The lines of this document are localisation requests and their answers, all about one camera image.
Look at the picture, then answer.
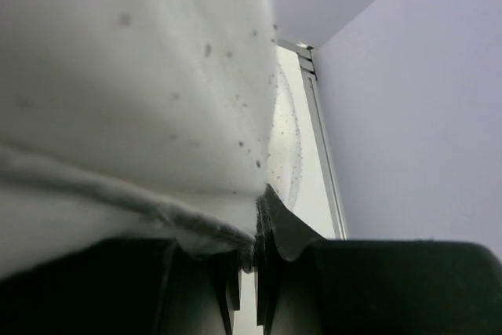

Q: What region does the aluminium right side rail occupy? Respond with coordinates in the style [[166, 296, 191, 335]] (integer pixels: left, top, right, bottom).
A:
[[278, 39, 347, 240]]

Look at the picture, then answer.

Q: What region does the white pillow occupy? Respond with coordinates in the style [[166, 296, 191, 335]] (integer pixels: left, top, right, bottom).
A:
[[1, 0, 276, 278]]

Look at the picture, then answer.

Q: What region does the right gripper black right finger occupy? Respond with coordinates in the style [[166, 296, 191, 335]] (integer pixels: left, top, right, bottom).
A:
[[255, 188, 501, 334]]

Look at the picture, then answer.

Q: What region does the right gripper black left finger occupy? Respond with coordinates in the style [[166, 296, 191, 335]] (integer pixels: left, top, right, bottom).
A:
[[1, 239, 240, 334]]

